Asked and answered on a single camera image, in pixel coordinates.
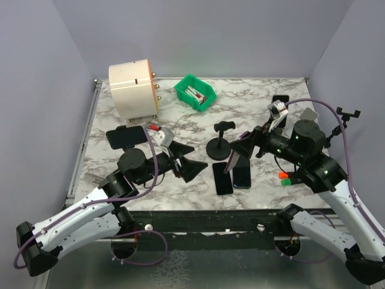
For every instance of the black front mounting rail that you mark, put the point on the black front mounting rail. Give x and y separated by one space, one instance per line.
209 230

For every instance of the orange cap marker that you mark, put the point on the orange cap marker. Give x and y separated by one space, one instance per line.
286 175

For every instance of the black tripod phone stand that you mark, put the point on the black tripod phone stand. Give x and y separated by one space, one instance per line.
345 117

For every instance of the green cap marker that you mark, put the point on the green cap marker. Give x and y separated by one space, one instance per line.
291 181

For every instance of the left black phone stand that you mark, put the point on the left black phone stand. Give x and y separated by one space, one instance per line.
129 150

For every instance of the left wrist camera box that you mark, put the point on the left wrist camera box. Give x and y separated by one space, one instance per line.
163 137

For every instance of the black round base phone stand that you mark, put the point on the black round base phone stand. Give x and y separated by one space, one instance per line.
217 148

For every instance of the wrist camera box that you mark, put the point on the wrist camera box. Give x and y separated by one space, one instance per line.
163 137
278 111

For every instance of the cream cylindrical drum device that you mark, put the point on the cream cylindrical drum device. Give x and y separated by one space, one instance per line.
133 89

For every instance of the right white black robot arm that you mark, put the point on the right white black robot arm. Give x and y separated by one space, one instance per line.
362 249

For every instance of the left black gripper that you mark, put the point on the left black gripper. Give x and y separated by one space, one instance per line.
189 168

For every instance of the silver phone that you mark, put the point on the silver phone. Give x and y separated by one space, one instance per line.
223 182

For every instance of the phone on left stand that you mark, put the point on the phone on left stand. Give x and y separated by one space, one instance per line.
124 137

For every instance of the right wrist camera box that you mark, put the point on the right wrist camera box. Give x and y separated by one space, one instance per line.
278 111

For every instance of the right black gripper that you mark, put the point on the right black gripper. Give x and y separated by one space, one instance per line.
245 146

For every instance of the green plastic bin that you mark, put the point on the green plastic bin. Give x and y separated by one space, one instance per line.
200 86

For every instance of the purple phone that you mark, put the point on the purple phone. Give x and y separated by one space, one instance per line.
234 156

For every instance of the white markers in bin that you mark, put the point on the white markers in bin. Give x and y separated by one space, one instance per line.
196 94

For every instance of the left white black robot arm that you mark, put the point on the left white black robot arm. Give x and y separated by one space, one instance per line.
101 213

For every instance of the black phone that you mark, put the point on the black phone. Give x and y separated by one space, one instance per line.
242 174

